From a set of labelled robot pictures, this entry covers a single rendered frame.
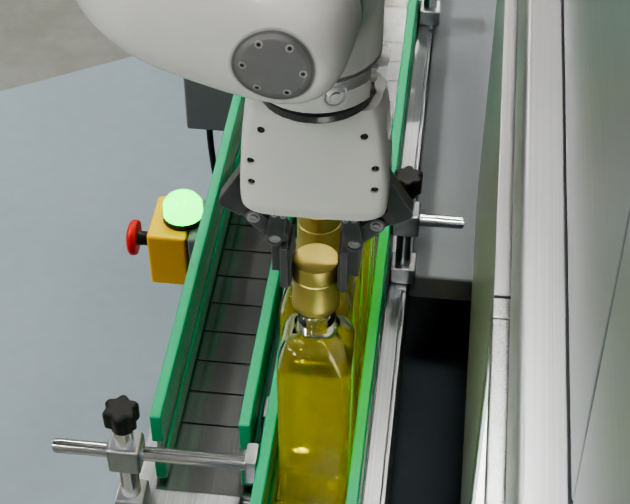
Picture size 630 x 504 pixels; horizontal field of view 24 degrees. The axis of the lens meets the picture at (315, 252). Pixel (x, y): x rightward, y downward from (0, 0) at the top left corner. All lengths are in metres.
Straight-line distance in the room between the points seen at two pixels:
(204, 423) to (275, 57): 0.58
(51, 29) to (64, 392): 2.03
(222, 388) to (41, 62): 2.31
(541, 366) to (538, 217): 0.10
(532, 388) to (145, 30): 0.31
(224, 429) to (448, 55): 0.62
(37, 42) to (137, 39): 2.83
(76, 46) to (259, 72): 2.83
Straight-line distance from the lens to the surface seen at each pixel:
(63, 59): 3.58
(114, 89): 2.20
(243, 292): 1.42
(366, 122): 0.93
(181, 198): 1.57
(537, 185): 0.75
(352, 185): 0.96
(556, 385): 0.65
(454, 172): 1.56
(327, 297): 1.05
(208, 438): 1.30
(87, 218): 1.98
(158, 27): 0.81
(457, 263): 1.46
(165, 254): 1.58
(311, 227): 1.08
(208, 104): 1.79
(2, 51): 3.64
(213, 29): 0.80
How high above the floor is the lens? 2.05
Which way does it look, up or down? 43 degrees down
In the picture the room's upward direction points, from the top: straight up
